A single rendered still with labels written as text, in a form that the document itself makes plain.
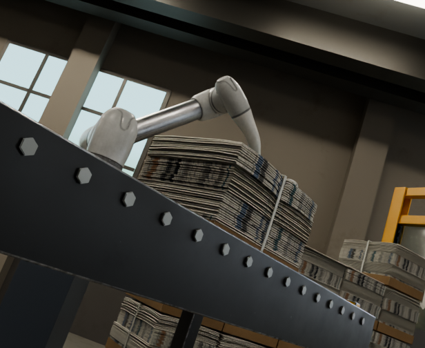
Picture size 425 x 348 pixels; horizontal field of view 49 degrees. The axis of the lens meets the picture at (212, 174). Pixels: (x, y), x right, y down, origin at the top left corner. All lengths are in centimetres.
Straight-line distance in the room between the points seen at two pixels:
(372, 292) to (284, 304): 167
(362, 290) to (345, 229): 217
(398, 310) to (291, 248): 151
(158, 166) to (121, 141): 68
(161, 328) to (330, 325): 90
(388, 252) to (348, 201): 205
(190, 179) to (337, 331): 45
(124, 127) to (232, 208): 91
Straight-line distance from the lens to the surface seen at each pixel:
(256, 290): 75
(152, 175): 111
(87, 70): 515
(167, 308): 179
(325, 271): 226
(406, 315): 269
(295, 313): 88
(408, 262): 268
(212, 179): 98
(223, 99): 214
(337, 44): 434
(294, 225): 118
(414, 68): 443
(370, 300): 248
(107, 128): 179
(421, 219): 328
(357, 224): 460
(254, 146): 220
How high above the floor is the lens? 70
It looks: 14 degrees up
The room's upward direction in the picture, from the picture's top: 20 degrees clockwise
